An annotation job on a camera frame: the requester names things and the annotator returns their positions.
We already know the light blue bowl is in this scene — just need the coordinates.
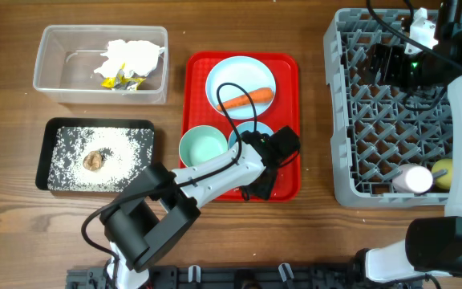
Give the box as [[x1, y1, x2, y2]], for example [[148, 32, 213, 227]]
[[228, 120, 274, 149]]

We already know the orange carrot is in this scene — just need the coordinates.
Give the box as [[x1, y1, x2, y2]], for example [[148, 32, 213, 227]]
[[217, 88, 274, 112]]

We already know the mint green bowl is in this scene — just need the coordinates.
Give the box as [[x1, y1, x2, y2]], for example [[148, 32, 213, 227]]
[[178, 125, 228, 167]]

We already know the light blue plate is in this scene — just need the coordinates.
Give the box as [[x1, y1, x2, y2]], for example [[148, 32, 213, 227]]
[[205, 56, 277, 120]]

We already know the pink cup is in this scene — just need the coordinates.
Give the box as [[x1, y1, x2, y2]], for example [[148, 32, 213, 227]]
[[392, 164, 433, 193]]

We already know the yellow cup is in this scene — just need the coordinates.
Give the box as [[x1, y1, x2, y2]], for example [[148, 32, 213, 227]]
[[432, 158, 453, 189]]

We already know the white tissue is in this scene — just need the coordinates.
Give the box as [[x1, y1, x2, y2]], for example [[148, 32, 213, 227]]
[[94, 39, 165, 78]]

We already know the yellow snack wrapper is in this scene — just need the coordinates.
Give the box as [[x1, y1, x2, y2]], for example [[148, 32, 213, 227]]
[[101, 75, 145, 91]]

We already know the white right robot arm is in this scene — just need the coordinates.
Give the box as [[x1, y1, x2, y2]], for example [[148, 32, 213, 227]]
[[358, 1, 462, 286]]

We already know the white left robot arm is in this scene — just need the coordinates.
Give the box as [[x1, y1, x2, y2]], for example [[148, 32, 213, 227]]
[[99, 126, 300, 288]]

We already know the grey dishwasher rack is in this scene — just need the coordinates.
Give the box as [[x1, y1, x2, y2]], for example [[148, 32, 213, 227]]
[[323, 8, 452, 207]]

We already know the red tray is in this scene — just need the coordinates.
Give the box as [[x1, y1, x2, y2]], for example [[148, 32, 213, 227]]
[[181, 51, 301, 202]]

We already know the brown food scrap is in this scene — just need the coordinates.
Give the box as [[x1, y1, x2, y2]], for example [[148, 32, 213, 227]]
[[83, 151, 103, 172]]

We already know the black tray with rice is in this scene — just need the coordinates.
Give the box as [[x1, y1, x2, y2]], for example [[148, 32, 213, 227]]
[[35, 117, 155, 193]]

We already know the clear plastic bin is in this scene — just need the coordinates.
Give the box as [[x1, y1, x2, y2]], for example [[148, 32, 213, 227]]
[[33, 25, 168, 105]]

